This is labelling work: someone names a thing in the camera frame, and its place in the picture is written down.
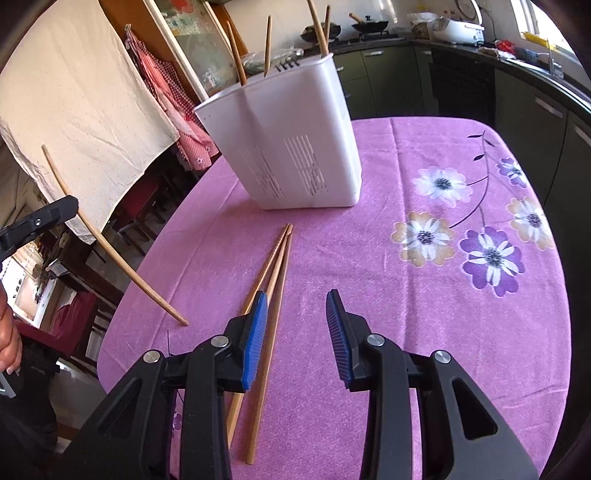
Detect white plastic utensil holder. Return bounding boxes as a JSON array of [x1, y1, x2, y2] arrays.
[[193, 52, 363, 211]]

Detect pink floral tablecloth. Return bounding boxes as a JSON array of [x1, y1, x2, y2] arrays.
[[97, 117, 571, 480]]

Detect white food container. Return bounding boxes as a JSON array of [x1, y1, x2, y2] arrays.
[[406, 11, 438, 38]]

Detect black kitchen countertop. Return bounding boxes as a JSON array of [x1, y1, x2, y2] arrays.
[[329, 33, 591, 121]]

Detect kitchen window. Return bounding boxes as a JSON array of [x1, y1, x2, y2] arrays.
[[516, 0, 583, 62]]

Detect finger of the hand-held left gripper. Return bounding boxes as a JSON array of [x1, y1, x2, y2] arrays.
[[0, 195, 81, 254]]

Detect white rice cooker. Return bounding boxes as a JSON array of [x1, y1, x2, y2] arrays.
[[429, 17, 486, 46]]

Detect dark wooden chair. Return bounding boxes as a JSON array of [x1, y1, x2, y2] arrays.
[[115, 157, 195, 260]]

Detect clear plastic bag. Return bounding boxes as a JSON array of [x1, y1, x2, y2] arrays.
[[242, 45, 306, 75]]

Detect white hanging cloth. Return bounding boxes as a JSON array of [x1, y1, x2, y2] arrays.
[[0, 0, 181, 246]]

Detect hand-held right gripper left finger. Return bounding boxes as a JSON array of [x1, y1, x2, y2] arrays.
[[52, 291, 269, 480]]

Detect black gas stove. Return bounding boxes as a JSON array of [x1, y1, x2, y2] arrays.
[[329, 31, 408, 45]]

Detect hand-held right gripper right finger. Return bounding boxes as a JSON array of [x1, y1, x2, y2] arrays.
[[325, 289, 539, 480]]

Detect black wok with wooden handle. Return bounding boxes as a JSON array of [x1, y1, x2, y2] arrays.
[[348, 12, 391, 34]]

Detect green lower kitchen cabinets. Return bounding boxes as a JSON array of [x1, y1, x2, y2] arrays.
[[331, 42, 435, 120]]

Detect person's left hand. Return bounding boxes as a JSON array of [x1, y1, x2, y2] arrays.
[[0, 288, 22, 376]]

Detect black wok with lid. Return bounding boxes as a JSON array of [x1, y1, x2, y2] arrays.
[[301, 21, 343, 42]]

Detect yellow item on windowsill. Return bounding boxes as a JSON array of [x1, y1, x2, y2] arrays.
[[521, 31, 556, 48]]

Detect glass sliding door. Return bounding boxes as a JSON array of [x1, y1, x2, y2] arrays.
[[142, 0, 242, 100]]

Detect dark sink cabinets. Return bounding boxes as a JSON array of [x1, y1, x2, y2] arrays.
[[428, 45, 591, 224]]

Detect red checked apron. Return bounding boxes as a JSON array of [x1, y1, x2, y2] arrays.
[[124, 25, 221, 172]]

